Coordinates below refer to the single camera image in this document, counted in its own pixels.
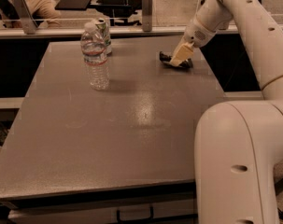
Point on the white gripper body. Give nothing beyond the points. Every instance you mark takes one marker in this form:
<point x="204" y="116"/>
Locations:
<point x="199" y="34"/>

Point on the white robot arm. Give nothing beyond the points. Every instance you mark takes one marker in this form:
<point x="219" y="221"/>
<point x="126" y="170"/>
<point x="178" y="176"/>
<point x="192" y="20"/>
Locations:
<point x="238" y="143"/>

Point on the clear plastic water bottle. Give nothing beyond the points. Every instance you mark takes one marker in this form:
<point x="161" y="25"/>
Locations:
<point x="93" y="48"/>

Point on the dark background desk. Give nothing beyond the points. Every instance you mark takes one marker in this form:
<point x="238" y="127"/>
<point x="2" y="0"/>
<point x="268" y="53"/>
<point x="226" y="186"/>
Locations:
<point x="120" y="12"/>

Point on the green and white can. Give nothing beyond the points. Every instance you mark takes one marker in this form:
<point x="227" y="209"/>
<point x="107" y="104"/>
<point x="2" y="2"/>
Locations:
<point x="103" y="27"/>

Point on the black square stool top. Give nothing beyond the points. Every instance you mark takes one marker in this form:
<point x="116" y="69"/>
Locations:
<point x="73" y="4"/>

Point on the person in beige clothes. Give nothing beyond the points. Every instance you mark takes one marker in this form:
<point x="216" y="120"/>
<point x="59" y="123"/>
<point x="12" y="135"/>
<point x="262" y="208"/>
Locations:
<point x="42" y="9"/>

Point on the middle metal railing bracket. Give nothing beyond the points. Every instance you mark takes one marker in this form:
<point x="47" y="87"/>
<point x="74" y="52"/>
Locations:
<point x="147" y="15"/>

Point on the metal railing bracket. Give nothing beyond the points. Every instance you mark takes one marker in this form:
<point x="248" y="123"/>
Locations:
<point x="29" y="26"/>
<point x="147" y="15"/>

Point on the black drawer handle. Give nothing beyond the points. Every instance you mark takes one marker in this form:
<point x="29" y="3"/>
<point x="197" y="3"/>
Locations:
<point x="135" y="216"/>

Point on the left metal railing bracket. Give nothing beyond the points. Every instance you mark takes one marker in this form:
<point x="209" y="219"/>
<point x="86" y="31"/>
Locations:
<point x="29" y="26"/>

